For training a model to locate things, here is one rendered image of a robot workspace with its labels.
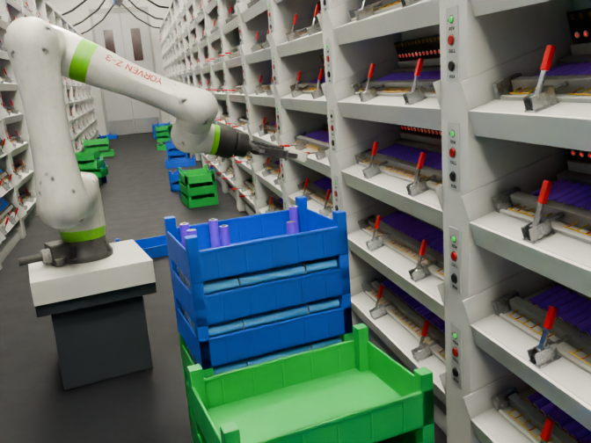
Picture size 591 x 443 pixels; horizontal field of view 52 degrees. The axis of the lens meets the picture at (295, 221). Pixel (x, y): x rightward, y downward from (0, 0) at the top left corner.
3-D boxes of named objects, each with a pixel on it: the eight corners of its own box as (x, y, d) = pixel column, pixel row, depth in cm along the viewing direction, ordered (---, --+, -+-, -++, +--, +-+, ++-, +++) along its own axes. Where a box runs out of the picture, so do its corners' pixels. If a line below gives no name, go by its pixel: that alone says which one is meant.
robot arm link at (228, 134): (222, 124, 181) (217, 120, 190) (215, 163, 184) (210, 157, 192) (242, 128, 183) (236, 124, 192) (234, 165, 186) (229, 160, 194)
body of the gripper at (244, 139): (229, 153, 193) (257, 157, 196) (235, 157, 185) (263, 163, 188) (234, 129, 192) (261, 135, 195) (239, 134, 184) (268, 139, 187)
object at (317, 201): (339, 242, 187) (324, 201, 183) (291, 206, 245) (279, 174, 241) (397, 215, 190) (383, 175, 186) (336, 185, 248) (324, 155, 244)
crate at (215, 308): (197, 328, 104) (192, 284, 102) (172, 294, 122) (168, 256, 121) (351, 293, 115) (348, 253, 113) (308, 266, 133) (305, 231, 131)
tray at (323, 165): (335, 180, 183) (324, 150, 180) (288, 157, 240) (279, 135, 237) (394, 154, 186) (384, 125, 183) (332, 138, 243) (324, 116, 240)
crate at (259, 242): (192, 284, 102) (186, 238, 101) (168, 256, 121) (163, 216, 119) (348, 253, 113) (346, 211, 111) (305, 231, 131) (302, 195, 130)
